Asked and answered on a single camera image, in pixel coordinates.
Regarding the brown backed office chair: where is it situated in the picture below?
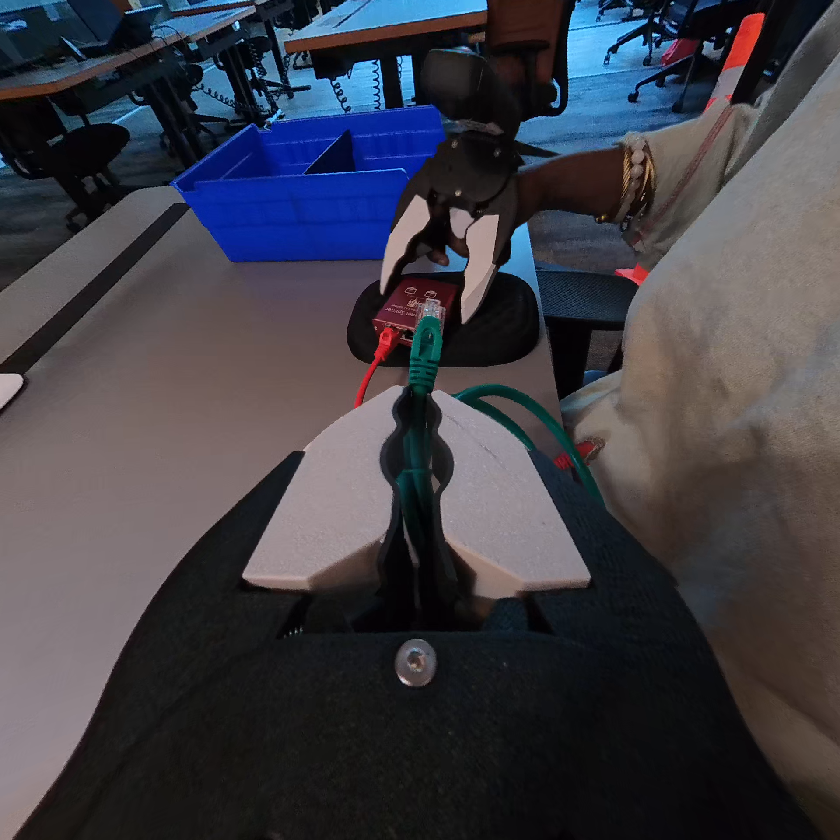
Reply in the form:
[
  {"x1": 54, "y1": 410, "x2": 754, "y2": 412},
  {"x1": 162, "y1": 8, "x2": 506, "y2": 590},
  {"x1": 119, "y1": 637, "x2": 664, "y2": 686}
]
[{"x1": 482, "y1": 0, "x2": 573, "y2": 120}]

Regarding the long wooden table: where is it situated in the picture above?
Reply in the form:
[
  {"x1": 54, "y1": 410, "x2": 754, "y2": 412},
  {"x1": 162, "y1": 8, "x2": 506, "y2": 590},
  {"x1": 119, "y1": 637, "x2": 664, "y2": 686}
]
[{"x1": 0, "y1": 3, "x2": 258, "y2": 101}]

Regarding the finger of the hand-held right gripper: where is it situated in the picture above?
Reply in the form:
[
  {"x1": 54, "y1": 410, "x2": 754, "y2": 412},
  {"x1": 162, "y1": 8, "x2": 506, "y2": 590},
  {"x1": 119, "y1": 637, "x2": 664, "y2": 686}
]
[
  {"x1": 379, "y1": 190, "x2": 432, "y2": 299},
  {"x1": 459, "y1": 213, "x2": 504, "y2": 326}
]

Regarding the blue plastic bin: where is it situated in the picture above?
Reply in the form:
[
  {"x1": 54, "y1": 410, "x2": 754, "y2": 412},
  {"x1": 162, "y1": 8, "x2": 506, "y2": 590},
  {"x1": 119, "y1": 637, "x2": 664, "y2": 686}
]
[{"x1": 171, "y1": 105, "x2": 448, "y2": 263}]

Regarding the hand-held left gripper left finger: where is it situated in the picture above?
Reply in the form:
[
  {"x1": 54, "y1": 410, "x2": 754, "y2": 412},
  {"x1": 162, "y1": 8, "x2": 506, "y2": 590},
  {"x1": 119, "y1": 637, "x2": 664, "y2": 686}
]
[{"x1": 241, "y1": 385, "x2": 403, "y2": 592}]

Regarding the green ethernet cable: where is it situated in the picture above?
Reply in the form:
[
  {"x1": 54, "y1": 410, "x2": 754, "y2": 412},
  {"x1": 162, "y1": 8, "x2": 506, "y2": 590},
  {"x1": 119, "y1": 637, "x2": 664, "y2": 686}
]
[{"x1": 397, "y1": 297, "x2": 606, "y2": 581}]

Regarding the red ethernet splitter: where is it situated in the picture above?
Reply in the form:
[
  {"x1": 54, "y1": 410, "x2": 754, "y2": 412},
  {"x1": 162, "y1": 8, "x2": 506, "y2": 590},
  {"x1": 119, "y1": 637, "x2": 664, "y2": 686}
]
[{"x1": 372, "y1": 276, "x2": 460, "y2": 349}]

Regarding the black mesh office chair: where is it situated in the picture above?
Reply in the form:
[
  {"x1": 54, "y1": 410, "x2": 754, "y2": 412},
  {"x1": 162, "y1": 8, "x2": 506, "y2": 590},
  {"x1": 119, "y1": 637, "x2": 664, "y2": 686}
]
[{"x1": 535, "y1": 266, "x2": 639, "y2": 396}]

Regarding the black quilted wrist pad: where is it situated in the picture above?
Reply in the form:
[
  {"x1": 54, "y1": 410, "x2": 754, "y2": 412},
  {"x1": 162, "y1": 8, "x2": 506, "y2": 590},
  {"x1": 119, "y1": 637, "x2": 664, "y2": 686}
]
[{"x1": 346, "y1": 272, "x2": 541, "y2": 368}]

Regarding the gold bracelet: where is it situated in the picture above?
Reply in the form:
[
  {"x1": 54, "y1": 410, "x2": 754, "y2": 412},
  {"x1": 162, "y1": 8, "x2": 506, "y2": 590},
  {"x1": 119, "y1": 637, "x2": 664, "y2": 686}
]
[{"x1": 594, "y1": 134, "x2": 658, "y2": 234}]

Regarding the person's right hand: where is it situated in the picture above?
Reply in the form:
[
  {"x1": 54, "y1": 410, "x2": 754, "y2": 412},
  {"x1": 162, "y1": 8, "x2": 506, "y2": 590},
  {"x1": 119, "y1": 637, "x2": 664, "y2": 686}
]
[{"x1": 422, "y1": 146, "x2": 624, "y2": 268}]

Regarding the grey desk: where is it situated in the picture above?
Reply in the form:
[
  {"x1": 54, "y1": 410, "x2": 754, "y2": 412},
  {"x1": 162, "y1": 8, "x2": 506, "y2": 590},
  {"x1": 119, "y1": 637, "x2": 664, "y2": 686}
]
[{"x1": 0, "y1": 187, "x2": 565, "y2": 834}]

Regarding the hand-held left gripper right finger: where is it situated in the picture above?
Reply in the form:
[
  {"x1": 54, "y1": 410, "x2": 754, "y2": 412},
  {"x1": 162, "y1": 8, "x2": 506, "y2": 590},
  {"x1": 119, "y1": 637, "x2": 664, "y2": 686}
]
[{"x1": 430, "y1": 388, "x2": 593, "y2": 599}]

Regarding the person's right forearm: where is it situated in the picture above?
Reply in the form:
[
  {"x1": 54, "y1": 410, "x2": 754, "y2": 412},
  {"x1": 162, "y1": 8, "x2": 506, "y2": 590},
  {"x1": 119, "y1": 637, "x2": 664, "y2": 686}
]
[{"x1": 630, "y1": 98, "x2": 757, "y2": 258}]

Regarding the white bead bracelet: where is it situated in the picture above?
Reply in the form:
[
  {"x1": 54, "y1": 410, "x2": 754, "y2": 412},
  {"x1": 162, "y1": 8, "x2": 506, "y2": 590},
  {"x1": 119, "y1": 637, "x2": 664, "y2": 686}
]
[{"x1": 613, "y1": 131, "x2": 651, "y2": 227}]

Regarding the red ethernet cable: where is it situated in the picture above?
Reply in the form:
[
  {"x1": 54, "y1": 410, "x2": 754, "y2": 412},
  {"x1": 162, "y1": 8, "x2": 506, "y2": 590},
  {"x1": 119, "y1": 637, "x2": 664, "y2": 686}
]
[{"x1": 354, "y1": 326, "x2": 606, "y2": 472}]

